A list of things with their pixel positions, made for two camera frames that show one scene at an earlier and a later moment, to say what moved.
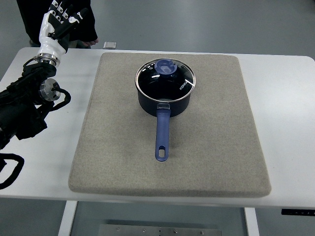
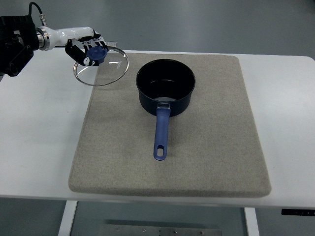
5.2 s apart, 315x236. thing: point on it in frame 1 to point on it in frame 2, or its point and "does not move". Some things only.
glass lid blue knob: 165,79 to 112,62
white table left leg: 67,221 does not move
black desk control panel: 297,212 does not move
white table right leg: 252,223 does not move
